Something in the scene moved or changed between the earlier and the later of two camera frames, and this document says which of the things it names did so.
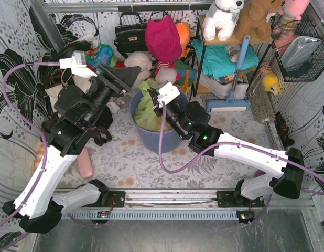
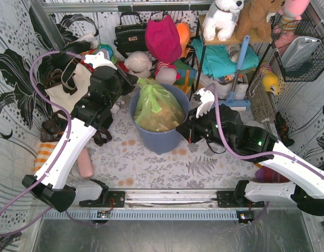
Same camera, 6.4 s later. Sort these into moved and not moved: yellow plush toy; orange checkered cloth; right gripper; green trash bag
Moved: right gripper
Not moved: orange checkered cloth; green trash bag; yellow plush toy
